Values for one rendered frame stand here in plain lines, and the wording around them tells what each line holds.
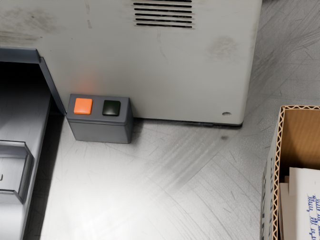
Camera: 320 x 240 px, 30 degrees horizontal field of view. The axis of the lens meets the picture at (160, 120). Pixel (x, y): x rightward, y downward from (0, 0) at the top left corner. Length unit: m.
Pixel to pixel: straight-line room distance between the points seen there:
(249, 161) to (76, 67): 0.20
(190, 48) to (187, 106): 0.10
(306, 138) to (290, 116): 0.04
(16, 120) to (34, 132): 0.02
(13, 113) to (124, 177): 0.13
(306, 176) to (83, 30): 0.23
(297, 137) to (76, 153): 0.23
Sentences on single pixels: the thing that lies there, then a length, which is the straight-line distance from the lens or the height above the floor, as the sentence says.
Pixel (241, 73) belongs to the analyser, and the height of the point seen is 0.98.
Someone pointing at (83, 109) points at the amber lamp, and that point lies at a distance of 0.59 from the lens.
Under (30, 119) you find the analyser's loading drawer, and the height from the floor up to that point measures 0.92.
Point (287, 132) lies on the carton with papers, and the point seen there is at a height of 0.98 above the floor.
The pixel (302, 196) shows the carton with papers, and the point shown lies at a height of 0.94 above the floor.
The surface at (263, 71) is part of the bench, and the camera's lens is 0.66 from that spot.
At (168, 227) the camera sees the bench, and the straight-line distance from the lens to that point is 0.59.
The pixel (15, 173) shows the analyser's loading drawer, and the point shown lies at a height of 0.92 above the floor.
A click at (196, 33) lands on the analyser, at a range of 0.49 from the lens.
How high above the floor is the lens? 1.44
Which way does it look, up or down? 63 degrees down
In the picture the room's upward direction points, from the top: 7 degrees counter-clockwise
